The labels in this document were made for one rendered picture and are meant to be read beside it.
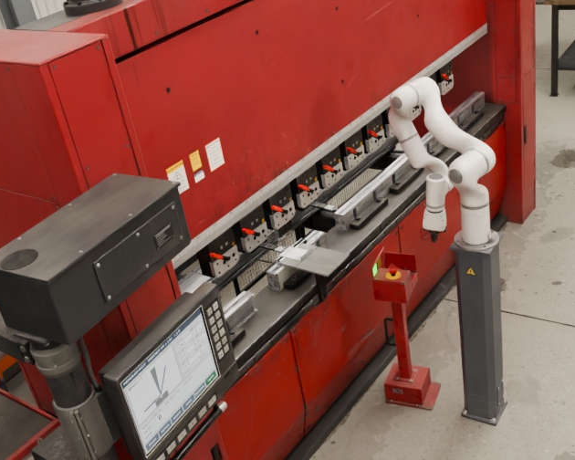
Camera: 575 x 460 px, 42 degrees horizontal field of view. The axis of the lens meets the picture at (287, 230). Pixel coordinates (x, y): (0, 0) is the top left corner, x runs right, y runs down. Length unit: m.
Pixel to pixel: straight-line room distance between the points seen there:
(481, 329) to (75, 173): 2.06
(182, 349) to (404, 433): 1.96
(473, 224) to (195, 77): 1.32
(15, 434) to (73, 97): 1.33
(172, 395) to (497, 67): 3.45
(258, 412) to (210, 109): 1.32
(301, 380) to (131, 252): 1.75
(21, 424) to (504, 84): 3.50
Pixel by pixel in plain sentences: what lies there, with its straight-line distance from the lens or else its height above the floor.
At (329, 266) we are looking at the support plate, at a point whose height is 1.00.
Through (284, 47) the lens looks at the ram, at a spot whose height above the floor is 1.91.
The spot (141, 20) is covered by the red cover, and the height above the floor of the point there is 2.24.
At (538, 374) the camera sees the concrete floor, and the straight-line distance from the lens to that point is 4.23.
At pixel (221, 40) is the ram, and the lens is 2.92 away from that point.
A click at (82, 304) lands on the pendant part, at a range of 1.90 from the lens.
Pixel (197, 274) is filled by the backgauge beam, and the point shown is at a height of 0.98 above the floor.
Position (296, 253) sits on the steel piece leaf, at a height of 1.00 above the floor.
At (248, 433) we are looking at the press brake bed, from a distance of 3.36.
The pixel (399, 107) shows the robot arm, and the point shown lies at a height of 1.62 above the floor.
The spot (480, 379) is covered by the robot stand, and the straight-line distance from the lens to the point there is 3.78.
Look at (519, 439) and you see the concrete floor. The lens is 3.89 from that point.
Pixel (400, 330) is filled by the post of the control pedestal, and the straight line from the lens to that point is 3.83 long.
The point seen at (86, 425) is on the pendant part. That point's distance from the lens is 2.15.
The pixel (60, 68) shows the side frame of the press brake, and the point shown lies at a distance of 2.18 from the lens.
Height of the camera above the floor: 2.79
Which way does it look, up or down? 29 degrees down
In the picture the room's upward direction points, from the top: 11 degrees counter-clockwise
